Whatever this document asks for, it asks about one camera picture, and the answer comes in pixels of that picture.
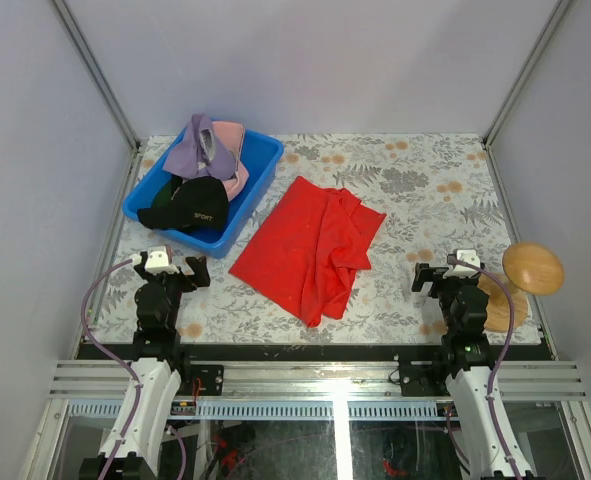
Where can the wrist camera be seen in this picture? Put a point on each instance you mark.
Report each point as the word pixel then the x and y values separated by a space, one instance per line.
pixel 154 260
pixel 467 262

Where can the slotted cable duct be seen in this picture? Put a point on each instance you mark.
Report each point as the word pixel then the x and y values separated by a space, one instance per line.
pixel 278 410

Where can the dark green cap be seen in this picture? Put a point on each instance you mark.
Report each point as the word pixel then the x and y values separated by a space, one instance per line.
pixel 166 192

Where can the purple cap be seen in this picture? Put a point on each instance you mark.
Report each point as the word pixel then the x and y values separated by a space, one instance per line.
pixel 192 156

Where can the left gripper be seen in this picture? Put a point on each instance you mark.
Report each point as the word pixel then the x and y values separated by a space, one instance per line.
pixel 202 277

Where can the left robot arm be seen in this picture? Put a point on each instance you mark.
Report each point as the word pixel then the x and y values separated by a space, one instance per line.
pixel 157 371

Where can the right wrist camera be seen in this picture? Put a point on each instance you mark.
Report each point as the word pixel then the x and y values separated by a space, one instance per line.
pixel 467 262

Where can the black baseball cap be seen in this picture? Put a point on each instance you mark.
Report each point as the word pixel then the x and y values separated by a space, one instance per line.
pixel 199 203

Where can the blue plastic bin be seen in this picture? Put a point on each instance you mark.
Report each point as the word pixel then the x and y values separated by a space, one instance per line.
pixel 260 155

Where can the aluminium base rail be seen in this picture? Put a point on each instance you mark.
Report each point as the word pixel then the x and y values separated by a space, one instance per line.
pixel 537 381

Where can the left frame post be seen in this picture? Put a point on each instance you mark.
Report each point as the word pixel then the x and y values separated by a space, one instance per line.
pixel 75 34

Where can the right frame post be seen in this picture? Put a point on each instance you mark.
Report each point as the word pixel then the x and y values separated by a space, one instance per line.
pixel 548 32

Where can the red cloth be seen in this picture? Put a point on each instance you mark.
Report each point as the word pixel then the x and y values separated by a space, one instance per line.
pixel 306 254

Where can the wooden hat stand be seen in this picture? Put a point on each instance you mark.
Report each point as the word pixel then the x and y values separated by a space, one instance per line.
pixel 528 268

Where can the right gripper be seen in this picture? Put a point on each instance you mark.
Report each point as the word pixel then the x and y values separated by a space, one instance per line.
pixel 427 275

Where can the pink cap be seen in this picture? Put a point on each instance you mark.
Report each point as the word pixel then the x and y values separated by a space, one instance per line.
pixel 227 165

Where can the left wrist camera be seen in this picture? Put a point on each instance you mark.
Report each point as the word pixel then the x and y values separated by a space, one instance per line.
pixel 154 260

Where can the frame post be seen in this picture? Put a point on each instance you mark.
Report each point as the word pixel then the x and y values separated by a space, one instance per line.
pixel 548 32
pixel 75 34

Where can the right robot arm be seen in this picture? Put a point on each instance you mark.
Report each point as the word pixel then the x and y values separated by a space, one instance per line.
pixel 468 369

